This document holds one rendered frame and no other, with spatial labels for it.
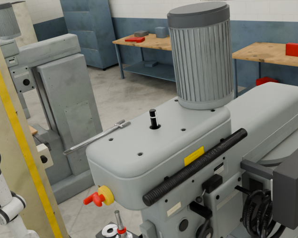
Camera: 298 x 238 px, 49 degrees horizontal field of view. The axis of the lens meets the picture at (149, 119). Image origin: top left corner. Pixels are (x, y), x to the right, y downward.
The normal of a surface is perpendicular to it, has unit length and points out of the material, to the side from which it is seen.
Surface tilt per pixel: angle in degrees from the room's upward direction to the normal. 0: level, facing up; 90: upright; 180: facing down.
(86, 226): 0
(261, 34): 90
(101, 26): 90
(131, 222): 0
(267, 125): 90
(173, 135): 0
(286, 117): 90
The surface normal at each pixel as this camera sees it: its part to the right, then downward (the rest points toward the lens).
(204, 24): 0.07, 0.43
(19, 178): 0.65, 0.24
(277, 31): -0.74, 0.40
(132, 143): -0.16, -0.89
